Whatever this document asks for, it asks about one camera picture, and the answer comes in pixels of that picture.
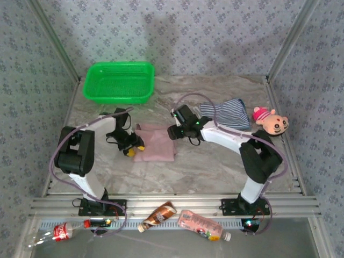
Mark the pink tank top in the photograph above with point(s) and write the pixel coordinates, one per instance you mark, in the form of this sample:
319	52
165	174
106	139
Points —
156	145

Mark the blue white striped tank top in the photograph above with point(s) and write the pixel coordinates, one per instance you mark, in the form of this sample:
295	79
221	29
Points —
228	115

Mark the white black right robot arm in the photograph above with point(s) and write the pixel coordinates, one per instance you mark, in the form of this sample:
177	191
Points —
258	158

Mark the aluminium frame post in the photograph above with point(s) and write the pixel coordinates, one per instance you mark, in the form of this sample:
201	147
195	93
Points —
293	40
53	40

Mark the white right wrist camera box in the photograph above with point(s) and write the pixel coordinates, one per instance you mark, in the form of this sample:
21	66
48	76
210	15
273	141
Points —
174	118

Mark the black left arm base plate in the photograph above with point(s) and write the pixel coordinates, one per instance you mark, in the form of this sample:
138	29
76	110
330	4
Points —
118	208

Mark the clear red-label cola bottle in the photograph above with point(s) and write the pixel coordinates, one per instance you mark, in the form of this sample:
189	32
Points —
60	231

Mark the small circuit board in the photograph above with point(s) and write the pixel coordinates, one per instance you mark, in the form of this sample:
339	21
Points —
251	223
100	222

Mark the pink drink bottle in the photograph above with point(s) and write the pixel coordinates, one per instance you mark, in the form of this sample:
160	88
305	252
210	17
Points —
201	224

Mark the aluminium table side rail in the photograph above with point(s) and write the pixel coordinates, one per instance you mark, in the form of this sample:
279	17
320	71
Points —
71	102
291	156

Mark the pink plush toy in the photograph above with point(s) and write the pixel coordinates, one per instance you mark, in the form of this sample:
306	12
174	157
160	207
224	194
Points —
275	125

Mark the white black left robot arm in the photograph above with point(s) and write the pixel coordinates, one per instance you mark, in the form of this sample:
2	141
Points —
78	153

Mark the brown drink bottle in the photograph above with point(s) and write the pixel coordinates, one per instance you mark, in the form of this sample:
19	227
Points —
158	215

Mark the aluminium mounting rail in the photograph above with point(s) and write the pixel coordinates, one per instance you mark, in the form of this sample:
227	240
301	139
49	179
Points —
174	204

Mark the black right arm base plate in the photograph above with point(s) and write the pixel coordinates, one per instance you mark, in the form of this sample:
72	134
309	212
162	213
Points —
228	209

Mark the green plastic basket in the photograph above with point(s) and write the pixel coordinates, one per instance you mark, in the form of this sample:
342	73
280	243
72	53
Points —
118	83

